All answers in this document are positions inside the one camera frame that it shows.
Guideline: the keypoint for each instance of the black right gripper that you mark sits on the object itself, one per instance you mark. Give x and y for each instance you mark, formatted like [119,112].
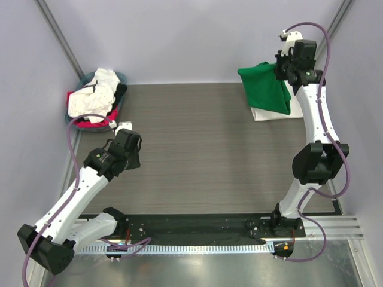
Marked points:
[280,75]

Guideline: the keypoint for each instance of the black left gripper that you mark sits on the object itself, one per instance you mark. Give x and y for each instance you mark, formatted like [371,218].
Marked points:
[135,162]

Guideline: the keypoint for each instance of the green t shirt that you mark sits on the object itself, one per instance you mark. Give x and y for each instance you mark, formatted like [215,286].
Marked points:
[263,90]

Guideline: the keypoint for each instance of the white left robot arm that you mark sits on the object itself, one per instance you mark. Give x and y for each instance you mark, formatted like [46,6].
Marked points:
[53,240]

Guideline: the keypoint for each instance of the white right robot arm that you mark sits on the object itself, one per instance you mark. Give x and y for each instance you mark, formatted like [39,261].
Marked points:
[324,154]

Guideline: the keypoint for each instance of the folded white t shirt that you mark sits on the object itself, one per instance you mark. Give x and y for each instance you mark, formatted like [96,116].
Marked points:
[295,110]

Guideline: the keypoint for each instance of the crumpled white t shirt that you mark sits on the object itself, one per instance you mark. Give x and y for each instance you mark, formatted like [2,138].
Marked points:
[96,97]

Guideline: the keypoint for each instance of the black t shirt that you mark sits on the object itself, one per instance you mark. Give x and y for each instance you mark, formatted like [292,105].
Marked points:
[119,93]

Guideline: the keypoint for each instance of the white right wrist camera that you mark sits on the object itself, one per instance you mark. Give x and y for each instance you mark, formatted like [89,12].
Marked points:
[289,39]

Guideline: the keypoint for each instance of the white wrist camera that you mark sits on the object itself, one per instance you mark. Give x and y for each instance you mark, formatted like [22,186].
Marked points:
[124,125]
[289,39]

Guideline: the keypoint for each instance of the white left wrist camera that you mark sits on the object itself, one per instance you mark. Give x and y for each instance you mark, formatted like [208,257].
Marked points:
[124,125]

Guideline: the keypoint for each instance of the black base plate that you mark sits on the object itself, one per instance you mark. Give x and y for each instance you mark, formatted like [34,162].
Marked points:
[209,229]

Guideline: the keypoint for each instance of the right aluminium corner post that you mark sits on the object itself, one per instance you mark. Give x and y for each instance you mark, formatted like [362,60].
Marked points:
[336,21]

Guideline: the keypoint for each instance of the aluminium corner post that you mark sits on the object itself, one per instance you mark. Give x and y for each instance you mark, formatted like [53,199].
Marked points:
[336,21]
[60,37]

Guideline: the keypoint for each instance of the slotted cable duct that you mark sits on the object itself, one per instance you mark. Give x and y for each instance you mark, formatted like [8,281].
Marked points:
[103,248]

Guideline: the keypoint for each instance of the left aluminium corner post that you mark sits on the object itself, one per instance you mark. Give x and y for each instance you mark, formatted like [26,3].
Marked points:
[60,37]

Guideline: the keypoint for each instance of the aluminium frame rail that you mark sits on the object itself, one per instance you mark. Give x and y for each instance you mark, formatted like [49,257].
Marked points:
[335,227]

